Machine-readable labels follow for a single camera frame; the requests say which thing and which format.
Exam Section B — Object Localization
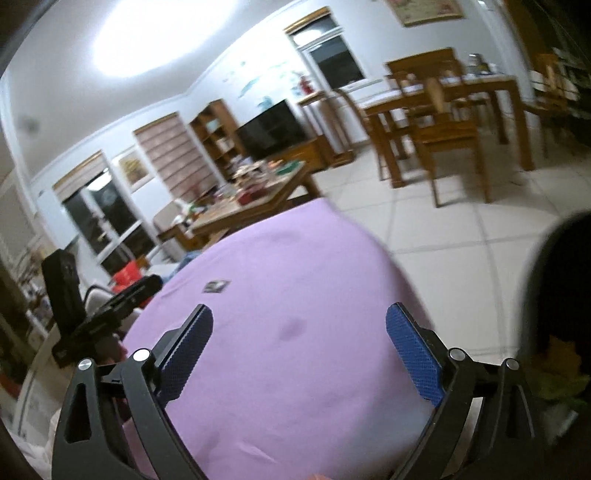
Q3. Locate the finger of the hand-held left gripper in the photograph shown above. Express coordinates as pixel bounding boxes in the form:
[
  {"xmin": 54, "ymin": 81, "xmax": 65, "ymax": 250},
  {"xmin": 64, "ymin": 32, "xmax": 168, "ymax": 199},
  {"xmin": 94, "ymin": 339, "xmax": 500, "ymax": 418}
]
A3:
[{"xmin": 108, "ymin": 276, "xmax": 163, "ymax": 319}]

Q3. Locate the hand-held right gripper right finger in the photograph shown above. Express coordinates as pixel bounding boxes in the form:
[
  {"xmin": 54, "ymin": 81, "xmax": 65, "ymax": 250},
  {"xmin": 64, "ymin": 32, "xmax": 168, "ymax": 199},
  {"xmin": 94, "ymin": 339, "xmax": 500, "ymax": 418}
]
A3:
[{"xmin": 385, "ymin": 302, "xmax": 543, "ymax": 480}]

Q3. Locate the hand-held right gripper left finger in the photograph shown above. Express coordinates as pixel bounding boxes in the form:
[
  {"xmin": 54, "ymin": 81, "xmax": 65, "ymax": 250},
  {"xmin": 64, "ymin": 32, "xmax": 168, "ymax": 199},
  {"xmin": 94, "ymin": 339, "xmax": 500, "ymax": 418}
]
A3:
[{"xmin": 52, "ymin": 304, "xmax": 214, "ymax": 480}]

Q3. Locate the black round bin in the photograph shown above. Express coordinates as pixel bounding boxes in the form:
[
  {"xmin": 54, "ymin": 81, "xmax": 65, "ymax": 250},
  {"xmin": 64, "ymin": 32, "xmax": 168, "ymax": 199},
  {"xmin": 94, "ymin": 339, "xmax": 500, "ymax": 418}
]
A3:
[{"xmin": 519, "ymin": 210, "xmax": 591, "ymax": 467}]

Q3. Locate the red cushion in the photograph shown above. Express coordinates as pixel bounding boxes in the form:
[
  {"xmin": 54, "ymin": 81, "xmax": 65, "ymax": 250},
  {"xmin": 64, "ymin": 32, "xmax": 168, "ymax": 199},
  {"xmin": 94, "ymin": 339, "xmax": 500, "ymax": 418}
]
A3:
[{"xmin": 112, "ymin": 261, "xmax": 146, "ymax": 289}]

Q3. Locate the wooden armchair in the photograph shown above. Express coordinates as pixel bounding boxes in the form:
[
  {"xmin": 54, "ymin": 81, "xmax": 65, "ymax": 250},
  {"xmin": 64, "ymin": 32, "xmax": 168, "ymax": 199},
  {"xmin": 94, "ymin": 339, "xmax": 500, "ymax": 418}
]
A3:
[{"xmin": 153, "ymin": 200, "xmax": 208, "ymax": 252}]

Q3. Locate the glass balcony door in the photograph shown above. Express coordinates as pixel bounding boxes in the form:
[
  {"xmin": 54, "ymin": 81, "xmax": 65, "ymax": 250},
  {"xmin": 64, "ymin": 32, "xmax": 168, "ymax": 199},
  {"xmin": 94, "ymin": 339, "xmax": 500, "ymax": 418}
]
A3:
[{"xmin": 53, "ymin": 150, "xmax": 158, "ymax": 278}]

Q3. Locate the purple tablecloth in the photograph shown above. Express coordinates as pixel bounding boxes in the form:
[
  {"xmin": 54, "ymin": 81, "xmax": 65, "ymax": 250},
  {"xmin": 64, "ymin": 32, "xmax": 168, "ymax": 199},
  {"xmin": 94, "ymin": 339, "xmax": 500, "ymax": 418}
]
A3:
[{"xmin": 121, "ymin": 198, "xmax": 437, "ymax": 480}]

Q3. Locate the framed sunflower painting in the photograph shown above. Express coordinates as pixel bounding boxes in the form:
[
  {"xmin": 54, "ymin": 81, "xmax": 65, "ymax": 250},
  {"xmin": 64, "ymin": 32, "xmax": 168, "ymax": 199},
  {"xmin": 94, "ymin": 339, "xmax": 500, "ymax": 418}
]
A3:
[{"xmin": 113, "ymin": 147, "xmax": 155, "ymax": 192}]

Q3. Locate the pink roman blind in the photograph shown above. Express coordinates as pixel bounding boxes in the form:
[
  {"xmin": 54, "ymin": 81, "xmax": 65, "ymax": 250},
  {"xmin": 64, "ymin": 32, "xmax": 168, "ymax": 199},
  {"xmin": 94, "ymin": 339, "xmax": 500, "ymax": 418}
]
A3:
[{"xmin": 134, "ymin": 112, "xmax": 218, "ymax": 204}]

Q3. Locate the wooden coffee table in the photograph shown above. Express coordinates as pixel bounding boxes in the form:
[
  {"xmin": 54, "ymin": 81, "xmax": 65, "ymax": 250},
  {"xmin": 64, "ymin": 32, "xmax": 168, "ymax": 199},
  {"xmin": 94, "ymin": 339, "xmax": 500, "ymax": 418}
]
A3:
[{"xmin": 189, "ymin": 159, "xmax": 321, "ymax": 245}]

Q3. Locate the wooden bookshelf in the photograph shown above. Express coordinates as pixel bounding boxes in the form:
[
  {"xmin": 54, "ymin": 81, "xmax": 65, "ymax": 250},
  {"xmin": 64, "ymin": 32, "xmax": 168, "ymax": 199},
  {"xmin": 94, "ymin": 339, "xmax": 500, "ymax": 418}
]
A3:
[{"xmin": 189, "ymin": 99, "xmax": 245, "ymax": 178}]

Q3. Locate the black flat television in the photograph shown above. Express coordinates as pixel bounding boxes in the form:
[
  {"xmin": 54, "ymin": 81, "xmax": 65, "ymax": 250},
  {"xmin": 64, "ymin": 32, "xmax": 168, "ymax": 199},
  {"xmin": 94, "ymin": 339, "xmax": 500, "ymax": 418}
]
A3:
[{"xmin": 235, "ymin": 99, "xmax": 309, "ymax": 160}]

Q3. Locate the wooden dining chair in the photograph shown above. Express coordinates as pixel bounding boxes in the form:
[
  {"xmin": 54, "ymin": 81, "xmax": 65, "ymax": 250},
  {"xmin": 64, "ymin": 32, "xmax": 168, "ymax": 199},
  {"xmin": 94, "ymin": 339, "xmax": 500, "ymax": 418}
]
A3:
[
  {"xmin": 524, "ymin": 53, "xmax": 573, "ymax": 158},
  {"xmin": 385, "ymin": 47, "xmax": 490, "ymax": 208}
]

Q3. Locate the wooden television cabinet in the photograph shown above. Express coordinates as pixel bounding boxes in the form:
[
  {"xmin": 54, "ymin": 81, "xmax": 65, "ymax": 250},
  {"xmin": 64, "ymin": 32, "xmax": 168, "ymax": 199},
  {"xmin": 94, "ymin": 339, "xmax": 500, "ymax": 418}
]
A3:
[{"xmin": 274, "ymin": 136, "xmax": 333, "ymax": 174}]

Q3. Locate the tall wooden plant stand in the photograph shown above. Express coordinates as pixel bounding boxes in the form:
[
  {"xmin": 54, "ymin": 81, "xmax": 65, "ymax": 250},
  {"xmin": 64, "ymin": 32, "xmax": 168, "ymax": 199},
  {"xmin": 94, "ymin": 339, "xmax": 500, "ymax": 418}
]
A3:
[{"xmin": 298, "ymin": 91, "xmax": 356, "ymax": 164}]

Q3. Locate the round ceiling light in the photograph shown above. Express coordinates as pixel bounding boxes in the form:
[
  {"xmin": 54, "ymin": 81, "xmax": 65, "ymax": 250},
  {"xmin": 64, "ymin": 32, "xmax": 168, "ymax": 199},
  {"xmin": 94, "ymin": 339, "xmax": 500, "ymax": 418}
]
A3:
[{"xmin": 92, "ymin": 0, "xmax": 259, "ymax": 79}]

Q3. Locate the wooden dining table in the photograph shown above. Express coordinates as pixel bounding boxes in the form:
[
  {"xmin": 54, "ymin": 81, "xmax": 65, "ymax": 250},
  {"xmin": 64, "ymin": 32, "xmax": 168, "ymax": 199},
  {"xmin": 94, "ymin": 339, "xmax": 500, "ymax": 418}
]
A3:
[{"xmin": 360, "ymin": 75, "xmax": 536, "ymax": 188}]

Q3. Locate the white framed window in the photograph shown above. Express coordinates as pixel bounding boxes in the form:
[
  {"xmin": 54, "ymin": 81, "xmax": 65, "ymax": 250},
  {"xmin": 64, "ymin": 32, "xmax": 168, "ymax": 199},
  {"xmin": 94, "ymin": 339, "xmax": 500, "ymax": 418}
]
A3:
[{"xmin": 284, "ymin": 7, "xmax": 365, "ymax": 93}]

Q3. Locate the framed flower picture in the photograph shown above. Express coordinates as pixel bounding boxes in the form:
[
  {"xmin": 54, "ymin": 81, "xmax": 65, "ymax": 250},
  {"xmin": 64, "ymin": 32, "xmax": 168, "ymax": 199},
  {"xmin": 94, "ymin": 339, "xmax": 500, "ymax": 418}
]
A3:
[{"xmin": 385, "ymin": 0, "xmax": 465, "ymax": 27}]

